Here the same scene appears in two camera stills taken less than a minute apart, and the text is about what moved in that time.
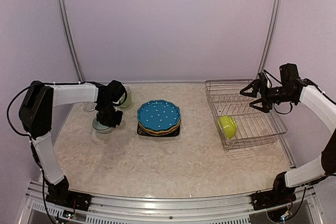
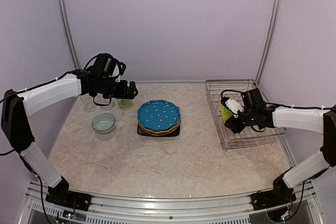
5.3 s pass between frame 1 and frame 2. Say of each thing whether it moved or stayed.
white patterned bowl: stayed
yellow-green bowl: moved
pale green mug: stayed
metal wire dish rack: stayed
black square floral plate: stayed
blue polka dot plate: stayed
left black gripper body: moved
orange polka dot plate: stayed
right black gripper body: moved
